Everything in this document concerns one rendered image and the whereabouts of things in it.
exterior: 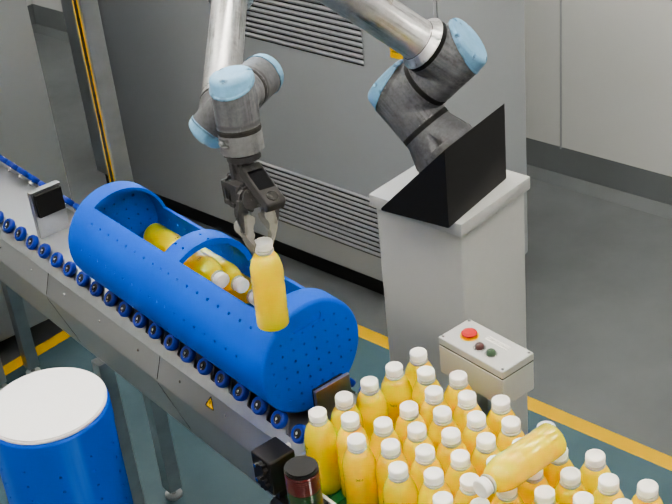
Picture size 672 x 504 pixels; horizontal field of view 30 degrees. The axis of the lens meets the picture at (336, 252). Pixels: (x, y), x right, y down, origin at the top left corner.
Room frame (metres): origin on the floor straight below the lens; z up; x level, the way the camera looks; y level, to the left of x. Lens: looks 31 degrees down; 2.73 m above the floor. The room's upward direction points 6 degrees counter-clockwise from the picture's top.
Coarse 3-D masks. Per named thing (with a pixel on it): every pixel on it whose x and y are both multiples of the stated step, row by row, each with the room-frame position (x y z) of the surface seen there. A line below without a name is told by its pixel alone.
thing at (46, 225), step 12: (36, 192) 3.30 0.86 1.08; (48, 192) 3.30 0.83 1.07; (60, 192) 3.32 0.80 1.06; (36, 204) 3.28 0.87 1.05; (48, 204) 3.30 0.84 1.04; (60, 204) 3.32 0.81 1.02; (36, 216) 3.29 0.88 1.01; (48, 216) 3.31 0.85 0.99; (60, 216) 3.33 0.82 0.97; (36, 228) 3.30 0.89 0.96; (48, 228) 3.30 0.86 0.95; (60, 228) 3.32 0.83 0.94
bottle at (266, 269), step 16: (256, 256) 2.23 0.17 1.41; (272, 256) 2.22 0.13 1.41; (256, 272) 2.21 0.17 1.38; (272, 272) 2.21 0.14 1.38; (256, 288) 2.21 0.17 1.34; (272, 288) 2.20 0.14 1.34; (256, 304) 2.21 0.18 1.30; (272, 304) 2.20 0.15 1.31; (256, 320) 2.22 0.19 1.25; (272, 320) 2.20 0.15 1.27; (288, 320) 2.22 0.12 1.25
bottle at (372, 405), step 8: (360, 392) 2.17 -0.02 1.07; (376, 392) 2.15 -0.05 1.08; (360, 400) 2.15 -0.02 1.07; (368, 400) 2.14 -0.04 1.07; (376, 400) 2.14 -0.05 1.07; (384, 400) 2.15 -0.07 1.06; (360, 408) 2.14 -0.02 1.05; (368, 408) 2.13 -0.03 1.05; (376, 408) 2.13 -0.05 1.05; (384, 408) 2.14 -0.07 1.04; (368, 416) 2.13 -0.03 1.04; (376, 416) 2.13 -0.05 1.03; (368, 424) 2.13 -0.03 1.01; (368, 432) 2.13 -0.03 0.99
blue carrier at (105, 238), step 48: (96, 192) 2.96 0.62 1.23; (144, 192) 3.05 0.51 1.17; (96, 240) 2.81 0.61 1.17; (144, 240) 2.70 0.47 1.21; (192, 240) 2.63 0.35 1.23; (144, 288) 2.60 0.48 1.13; (192, 288) 2.48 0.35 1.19; (288, 288) 2.58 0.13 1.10; (192, 336) 2.43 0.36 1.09; (240, 336) 2.30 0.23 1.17; (288, 336) 2.26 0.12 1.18; (336, 336) 2.34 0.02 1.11; (288, 384) 2.25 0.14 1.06
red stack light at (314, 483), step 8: (288, 480) 1.71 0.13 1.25; (296, 480) 1.70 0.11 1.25; (304, 480) 1.70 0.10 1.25; (312, 480) 1.70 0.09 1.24; (320, 480) 1.73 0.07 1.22; (288, 488) 1.71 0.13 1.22; (296, 488) 1.70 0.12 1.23; (304, 488) 1.70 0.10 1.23; (312, 488) 1.70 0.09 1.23; (296, 496) 1.70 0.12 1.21; (304, 496) 1.70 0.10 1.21
